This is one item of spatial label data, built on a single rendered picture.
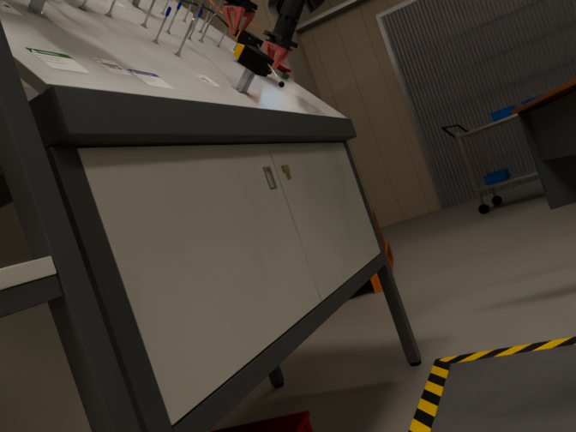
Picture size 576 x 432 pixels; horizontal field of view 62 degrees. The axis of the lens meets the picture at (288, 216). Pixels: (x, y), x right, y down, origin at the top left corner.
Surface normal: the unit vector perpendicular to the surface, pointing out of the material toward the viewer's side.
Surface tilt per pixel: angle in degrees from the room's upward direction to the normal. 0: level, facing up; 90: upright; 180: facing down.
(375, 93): 90
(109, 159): 90
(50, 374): 90
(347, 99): 90
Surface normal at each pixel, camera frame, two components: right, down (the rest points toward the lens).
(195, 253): 0.84, -0.29
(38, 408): -0.43, 0.15
